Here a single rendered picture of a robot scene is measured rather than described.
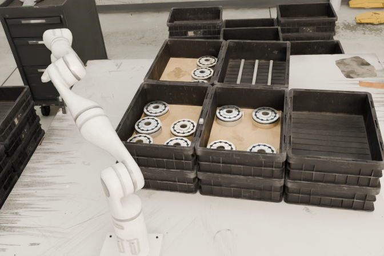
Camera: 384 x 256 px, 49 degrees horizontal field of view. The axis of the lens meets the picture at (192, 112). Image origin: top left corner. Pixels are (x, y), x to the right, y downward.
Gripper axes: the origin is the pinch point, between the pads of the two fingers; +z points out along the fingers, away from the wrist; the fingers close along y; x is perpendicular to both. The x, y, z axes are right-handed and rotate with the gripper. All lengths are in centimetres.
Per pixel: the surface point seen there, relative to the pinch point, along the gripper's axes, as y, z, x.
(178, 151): -41, -11, -47
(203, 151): -43, -12, -55
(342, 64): 42, -5, -132
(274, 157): -48, -15, -77
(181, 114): -7.9, -3.6, -48.4
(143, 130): -20.2, -3.8, -33.6
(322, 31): 125, 11, -150
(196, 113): -8, -4, -55
